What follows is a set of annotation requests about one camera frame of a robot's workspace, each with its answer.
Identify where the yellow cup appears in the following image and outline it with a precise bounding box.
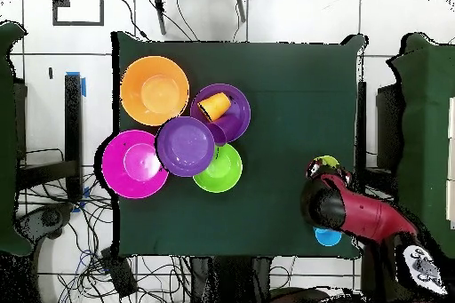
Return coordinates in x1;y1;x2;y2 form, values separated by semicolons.
313;155;341;170

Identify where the purple cup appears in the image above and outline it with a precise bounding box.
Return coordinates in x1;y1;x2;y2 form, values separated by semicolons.
209;114;243;147

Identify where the purple bowl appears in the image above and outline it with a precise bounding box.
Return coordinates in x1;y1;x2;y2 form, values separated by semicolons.
189;83;252;144
156;116;217;179

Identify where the orange cup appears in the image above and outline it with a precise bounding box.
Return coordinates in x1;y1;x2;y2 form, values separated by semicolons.
196;96;222;123
212;92;233;111

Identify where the blue cup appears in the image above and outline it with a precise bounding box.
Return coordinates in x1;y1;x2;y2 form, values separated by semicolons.
313;226;343;248

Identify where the dark green table cloth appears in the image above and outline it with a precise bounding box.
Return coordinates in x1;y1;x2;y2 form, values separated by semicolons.
110;30;369;259

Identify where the green bowl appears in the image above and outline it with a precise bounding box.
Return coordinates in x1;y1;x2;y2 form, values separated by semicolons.
192;143;243;194

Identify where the green cloth covered table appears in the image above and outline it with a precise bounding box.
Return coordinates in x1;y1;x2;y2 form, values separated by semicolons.
386;31;455;259
0;20;34;258

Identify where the orange bowl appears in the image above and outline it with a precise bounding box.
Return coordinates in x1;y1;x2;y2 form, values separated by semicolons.
119;55;190;127

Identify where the pink bowl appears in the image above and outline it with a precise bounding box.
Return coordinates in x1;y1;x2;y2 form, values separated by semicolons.
101;129;170;200

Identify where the black power adapter box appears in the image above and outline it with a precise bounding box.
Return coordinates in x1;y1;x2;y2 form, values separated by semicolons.
100;246;139;299

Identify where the blue tape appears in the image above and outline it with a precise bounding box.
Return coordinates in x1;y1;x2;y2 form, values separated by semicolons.
66;71;87;99

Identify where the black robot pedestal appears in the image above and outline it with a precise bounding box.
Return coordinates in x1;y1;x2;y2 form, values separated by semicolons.
189;255;273;303

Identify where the floor cable bundle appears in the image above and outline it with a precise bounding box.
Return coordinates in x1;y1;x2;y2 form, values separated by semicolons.
17;171;193;303

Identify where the black table frame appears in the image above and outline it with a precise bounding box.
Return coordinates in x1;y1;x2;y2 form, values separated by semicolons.
15;73;84;202

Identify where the black square floor frame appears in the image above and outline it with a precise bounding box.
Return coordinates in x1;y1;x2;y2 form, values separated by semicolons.
52;0;105;27

